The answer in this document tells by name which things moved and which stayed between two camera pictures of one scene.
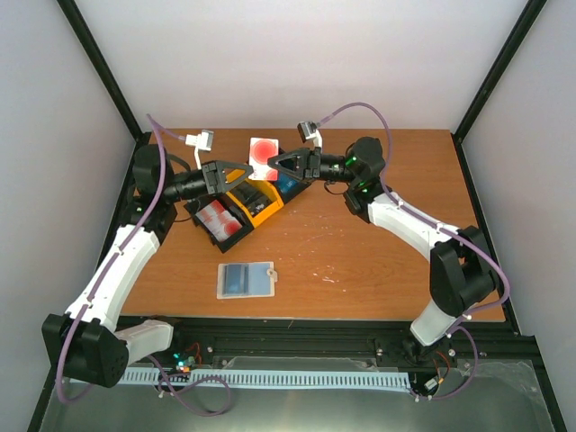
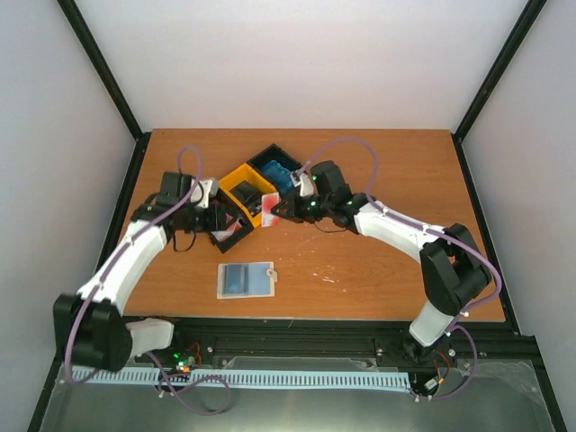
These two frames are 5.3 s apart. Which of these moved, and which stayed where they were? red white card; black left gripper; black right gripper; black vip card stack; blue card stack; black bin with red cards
Moved: black left gripper; red white card; black right gripper
Stayed: blue card stack; black vip card stack; black bin with red cards
